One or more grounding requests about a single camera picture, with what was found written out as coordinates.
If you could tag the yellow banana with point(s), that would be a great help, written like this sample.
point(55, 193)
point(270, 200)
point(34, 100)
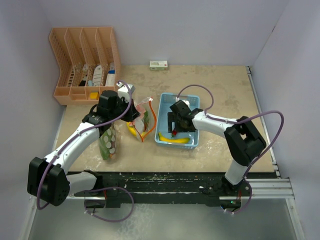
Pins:
point(132, 129)
point(184, 140)

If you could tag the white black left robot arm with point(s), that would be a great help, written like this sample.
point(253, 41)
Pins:
point(47, 177)

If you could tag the green and white small box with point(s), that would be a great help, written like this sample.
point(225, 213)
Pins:
point(158, 65)

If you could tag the green leafy vegetable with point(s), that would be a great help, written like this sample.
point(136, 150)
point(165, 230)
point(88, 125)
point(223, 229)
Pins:
point(105, 144)

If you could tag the black aluminium base frame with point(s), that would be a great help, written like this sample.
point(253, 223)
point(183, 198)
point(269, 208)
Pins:
point(177, 205)

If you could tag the yellow block in organizer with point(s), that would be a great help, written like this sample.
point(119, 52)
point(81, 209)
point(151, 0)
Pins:
point(94, 96)

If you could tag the peach plastic file organizer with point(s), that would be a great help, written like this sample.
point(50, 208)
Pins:
point(78, 50)

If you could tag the orange purple papaya slice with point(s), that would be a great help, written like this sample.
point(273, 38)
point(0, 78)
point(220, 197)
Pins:
point(113, 149)

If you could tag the white bottle in organizer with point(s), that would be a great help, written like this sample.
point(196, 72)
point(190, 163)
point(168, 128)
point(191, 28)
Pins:
point(97, 75)

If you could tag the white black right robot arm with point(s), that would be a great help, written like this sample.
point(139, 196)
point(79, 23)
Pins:
point(243, 139)

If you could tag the red chili pepper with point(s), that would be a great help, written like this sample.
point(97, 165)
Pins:
point(174, 133)

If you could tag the white blue box in organizer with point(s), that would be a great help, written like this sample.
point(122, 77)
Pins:
point(111, 76)

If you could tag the watermelon slice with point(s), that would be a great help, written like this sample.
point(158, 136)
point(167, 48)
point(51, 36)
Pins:
point(141, 109)

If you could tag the light blue plastic basket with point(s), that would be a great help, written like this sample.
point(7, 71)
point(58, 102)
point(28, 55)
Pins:
point(166, 100)

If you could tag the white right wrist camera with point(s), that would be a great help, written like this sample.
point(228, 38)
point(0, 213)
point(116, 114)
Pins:
point(182, 100)

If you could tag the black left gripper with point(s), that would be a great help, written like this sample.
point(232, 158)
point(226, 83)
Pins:
point(133, 114)

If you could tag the clear polka dot zip bag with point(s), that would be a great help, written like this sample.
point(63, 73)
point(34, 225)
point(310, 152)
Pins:
point(112, 127)

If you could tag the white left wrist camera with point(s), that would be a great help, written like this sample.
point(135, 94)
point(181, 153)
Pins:
point(123, 91)

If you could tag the clear bag with orange zipper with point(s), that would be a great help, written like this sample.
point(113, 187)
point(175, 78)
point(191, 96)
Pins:
point(143, 125)

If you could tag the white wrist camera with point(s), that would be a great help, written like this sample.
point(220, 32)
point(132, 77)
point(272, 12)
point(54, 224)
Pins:
point(182, 100)
point(123, 91)

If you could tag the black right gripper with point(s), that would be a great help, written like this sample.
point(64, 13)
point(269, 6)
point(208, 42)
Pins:
point(171, 117)

